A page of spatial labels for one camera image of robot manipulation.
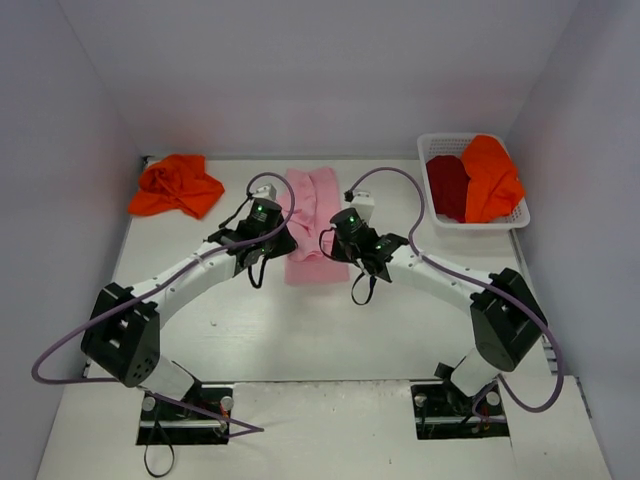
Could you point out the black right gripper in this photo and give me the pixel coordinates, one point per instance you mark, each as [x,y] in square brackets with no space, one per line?
[338,250]

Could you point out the dark red t shirt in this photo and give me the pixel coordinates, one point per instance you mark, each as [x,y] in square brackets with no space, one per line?
[449,186]

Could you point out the white plastic basket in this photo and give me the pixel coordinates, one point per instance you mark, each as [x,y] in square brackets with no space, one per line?
[435,144]

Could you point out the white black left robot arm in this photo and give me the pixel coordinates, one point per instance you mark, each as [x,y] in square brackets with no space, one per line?
[126,342]

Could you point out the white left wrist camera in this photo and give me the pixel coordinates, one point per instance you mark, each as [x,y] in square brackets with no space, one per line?
[267,191]

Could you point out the orange t shirt in basket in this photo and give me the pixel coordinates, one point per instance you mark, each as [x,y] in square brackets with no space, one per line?
[494,188]

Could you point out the orange t shirt on table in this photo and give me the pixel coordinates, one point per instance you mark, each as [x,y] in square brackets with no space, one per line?
[178,182]

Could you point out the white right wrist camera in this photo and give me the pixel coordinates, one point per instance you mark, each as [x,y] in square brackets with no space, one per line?
[362,201]

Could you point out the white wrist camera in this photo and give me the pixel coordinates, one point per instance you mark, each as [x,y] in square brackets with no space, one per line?
[362,201]
[267,191]

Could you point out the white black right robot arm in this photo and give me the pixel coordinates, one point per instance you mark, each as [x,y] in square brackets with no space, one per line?
[505,316]

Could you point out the pink t shirt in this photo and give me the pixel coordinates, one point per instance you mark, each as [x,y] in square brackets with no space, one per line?
[311,203]

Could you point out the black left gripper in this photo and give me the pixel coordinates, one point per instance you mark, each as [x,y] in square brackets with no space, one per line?
[282,242]

